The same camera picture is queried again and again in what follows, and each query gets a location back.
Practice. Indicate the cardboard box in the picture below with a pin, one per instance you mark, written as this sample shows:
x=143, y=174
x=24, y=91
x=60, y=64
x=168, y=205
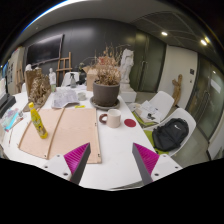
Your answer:
x=91, y=77

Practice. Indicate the dark grey plant pot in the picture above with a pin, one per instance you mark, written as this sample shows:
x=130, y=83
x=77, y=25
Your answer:
x=105, y=95

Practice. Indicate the white mug with brown handle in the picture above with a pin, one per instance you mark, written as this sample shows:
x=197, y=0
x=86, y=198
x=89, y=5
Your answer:
x=112, y=118

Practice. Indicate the white plaster statue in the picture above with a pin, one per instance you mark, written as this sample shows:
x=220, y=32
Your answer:
x=127, y=62

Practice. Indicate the wooden easel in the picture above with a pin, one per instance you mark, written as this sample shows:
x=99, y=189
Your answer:
x=64, y=65

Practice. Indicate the light wooden board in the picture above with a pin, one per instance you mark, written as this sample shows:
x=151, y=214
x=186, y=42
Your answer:
x=67, y=129

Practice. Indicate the black wall screen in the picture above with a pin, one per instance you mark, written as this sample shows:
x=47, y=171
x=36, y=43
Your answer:
x=45, y=50

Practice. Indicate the dark spray bottle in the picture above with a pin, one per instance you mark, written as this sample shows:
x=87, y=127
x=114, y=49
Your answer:
x=72, y=80

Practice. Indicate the wooden figure sculpture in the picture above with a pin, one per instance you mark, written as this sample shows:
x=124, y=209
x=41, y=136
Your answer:
x=177, y=89

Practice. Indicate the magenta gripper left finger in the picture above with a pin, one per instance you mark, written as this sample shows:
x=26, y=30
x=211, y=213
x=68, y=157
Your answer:
x=77, y=160

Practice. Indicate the open newspaper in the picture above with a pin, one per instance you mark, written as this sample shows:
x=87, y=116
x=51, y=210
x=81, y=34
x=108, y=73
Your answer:
x=63, y=97

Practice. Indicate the brown carved wood sculpture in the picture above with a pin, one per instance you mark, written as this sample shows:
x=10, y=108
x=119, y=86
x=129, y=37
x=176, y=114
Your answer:
x=40, y=90

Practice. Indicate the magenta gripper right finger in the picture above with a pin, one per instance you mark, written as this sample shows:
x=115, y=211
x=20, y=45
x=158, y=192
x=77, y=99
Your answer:
x=146, y=161

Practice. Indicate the small white figurine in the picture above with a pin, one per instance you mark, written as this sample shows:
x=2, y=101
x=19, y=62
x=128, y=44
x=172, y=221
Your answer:
x=52, y=79

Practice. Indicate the dried brown plant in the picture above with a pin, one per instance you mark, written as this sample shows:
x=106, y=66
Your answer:
x=106, y=67

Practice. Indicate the white chair near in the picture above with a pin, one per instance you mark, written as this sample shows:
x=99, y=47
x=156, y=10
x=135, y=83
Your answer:
x=178, y=113

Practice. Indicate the black backpack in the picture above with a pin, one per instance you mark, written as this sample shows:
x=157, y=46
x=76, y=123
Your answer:
x=170, y=135

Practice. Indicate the grey saucer under pot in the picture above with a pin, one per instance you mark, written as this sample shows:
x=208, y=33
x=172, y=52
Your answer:
x=115, y=106

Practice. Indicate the white chair far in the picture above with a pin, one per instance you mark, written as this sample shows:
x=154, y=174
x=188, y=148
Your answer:
x=162, y=101

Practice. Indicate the stack of papers on chair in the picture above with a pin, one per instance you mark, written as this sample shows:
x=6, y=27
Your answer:
x=147, y=112

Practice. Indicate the yellow plastic bottle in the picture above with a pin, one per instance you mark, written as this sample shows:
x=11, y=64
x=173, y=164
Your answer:
x=37, y=122

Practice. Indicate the dark red round coaster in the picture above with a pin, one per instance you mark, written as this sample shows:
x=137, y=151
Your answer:
x=129, y=122

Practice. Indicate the white chair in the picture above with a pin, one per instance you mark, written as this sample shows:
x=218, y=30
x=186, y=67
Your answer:
x=178, y=113
x=162, y=101

